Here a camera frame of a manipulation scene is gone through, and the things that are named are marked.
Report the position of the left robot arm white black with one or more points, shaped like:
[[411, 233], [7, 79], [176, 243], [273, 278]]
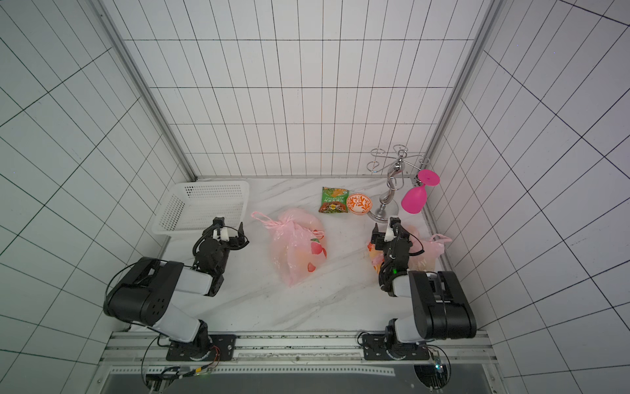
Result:
[[143, 296]]

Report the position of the magenta plastic wine glass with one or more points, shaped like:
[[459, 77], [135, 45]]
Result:
[[416, 198]]

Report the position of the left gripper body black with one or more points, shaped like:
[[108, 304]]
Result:
[[235, 242]]

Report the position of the white plastic basket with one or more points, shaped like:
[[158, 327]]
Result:
[[189, 208]]

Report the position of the chrome wire glass rack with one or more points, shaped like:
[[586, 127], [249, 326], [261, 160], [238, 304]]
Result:
[[393, 164]]

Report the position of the pink plastic bag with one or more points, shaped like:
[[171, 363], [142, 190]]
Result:
[[433, 249], [298, 245]]

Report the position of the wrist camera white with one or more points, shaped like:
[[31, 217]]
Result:
[[222, 234], [391, 233]]

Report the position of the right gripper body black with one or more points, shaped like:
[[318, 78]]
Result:
[[386, 244]]

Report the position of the green snack packet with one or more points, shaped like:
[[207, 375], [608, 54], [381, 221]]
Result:
[[334, 200]]

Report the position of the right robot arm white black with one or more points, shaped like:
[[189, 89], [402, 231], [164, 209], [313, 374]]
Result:
[[440, 310]]

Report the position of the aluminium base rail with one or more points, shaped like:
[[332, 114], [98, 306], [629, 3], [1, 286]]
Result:
[[143, 354]]

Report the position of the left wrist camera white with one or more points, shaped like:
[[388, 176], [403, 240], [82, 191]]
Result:
[[222, 234]]

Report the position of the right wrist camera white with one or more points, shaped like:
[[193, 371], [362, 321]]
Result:
[[391, 233]]

